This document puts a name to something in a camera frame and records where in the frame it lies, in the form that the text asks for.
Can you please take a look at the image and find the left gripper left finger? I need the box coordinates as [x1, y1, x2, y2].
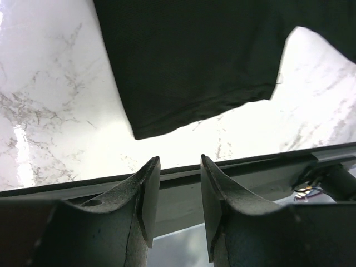
[41, 157, 160, 266]

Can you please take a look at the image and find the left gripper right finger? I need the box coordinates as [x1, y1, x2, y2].
[200, 155, 314, 266]

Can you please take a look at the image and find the black t-shirt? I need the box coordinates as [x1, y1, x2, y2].
[94, 0, 355, 140]

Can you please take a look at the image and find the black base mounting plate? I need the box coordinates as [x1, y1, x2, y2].
[0, 141, 356, 201]

